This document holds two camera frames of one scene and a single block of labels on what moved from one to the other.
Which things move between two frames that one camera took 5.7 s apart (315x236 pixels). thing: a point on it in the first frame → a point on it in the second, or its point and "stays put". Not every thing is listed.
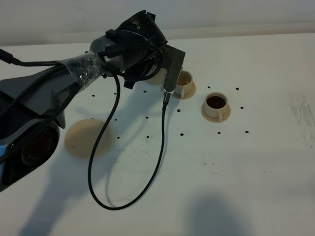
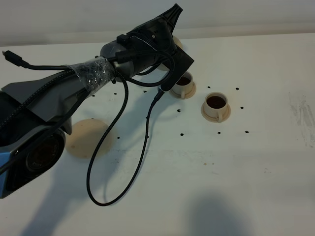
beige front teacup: (215, 104) stays put
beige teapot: (160, 78) → (166, 67)
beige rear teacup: (184, 84) stays put
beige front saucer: (214, 119) stays put
